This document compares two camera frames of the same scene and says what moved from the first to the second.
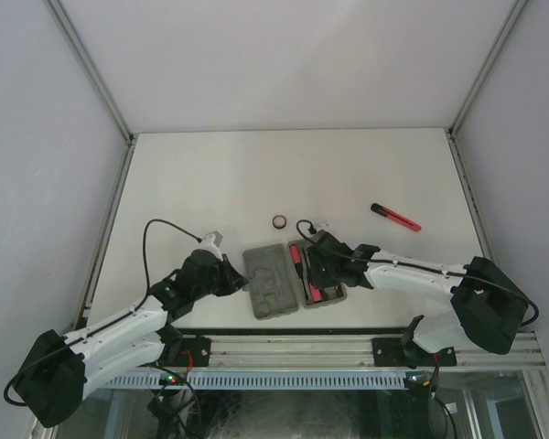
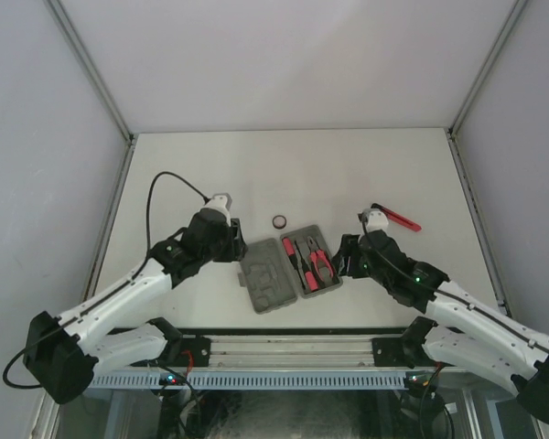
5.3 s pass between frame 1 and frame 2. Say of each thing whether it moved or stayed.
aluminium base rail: stayed
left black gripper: moved
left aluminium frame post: stayed
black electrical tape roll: stayed
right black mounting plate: stayed
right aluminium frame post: stayed
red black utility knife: stayed
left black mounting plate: stayed
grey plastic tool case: moved
